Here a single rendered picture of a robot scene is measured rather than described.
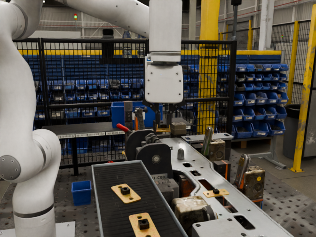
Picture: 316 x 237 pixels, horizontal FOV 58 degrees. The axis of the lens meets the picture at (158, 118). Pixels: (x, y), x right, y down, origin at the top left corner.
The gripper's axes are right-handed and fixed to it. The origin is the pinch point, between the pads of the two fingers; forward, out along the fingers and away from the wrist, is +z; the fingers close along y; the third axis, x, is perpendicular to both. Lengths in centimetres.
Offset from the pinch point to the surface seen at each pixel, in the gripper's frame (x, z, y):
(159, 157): 6.5, 13.4, -1.2
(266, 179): 88, 56, 64
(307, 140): 270, 84, 181
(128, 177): -12.0, 12.1, -8.3
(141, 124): 49, 13, -10
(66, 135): 72, 26, -53
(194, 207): -11.6, 20.0, 8.4
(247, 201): 6.2, 27.5, 27.1
